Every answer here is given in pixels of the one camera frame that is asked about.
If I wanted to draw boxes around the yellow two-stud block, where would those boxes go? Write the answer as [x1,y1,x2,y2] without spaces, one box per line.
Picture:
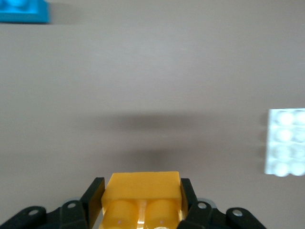
[99,170,185,229]

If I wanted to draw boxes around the white studded base plate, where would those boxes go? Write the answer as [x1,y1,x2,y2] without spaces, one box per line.
[264,108,305,177]

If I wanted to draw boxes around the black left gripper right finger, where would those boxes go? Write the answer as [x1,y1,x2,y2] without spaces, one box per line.
[177,177,265,229]

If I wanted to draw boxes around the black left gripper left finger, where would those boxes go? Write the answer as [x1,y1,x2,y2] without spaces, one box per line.
[0,177,106,229]

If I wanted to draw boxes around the blue three-stud block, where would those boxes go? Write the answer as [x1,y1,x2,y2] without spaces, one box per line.
[0,0,51,24]

